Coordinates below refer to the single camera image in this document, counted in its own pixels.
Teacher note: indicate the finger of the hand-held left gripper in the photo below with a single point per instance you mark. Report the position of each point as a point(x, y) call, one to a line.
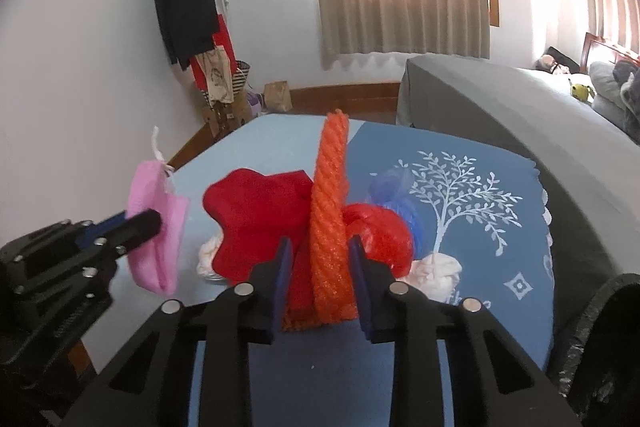
point(142, 227)
point(109, 227)

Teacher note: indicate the cardboard box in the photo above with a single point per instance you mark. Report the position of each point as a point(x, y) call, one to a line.
point(235, 112)

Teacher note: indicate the folded grey duvet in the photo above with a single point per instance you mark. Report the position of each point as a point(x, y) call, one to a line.
point(605, 92)

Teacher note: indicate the yellow plush toy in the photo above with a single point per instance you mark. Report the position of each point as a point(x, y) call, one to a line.
point(580, 91)

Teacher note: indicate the trash bin with black liner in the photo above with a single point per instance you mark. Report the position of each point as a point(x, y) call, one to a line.
point(600, 332)

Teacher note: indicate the beige tote bag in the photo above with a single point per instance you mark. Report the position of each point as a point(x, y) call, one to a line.
point(215, 77)

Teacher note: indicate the brown paper bag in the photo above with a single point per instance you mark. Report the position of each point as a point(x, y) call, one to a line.
point(277, 97)

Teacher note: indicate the red plastic bag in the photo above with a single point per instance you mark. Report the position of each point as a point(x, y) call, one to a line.
point(380, 232)

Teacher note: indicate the blue tree print tablecloth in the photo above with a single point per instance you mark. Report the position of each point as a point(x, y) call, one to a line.
point(280, 142)

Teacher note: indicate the dark bag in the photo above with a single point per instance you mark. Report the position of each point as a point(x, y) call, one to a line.
point(552, 59)

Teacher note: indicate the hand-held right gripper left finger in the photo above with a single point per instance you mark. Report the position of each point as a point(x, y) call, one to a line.
point(283, 282)

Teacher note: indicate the dark grey blanket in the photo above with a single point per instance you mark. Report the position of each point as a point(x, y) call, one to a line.
point(631, 97)

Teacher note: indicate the red cloth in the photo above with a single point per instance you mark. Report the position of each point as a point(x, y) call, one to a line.
point(250, 217)

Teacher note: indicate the wooden headboard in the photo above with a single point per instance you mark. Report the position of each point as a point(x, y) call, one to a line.
point(600, 49)

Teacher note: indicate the orange foam net sleeve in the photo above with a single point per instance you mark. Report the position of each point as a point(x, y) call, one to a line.
point(327, 207)

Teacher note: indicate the white tissue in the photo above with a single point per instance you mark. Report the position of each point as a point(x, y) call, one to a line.
point(207, 257)
point(435, 272)

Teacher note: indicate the striped bag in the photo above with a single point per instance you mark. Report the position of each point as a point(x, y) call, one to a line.
point(242, 77)

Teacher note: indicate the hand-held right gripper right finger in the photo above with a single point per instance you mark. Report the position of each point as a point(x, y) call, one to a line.
point(357, 277)

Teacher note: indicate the grey bed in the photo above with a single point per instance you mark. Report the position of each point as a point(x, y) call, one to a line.
point(500, 107)

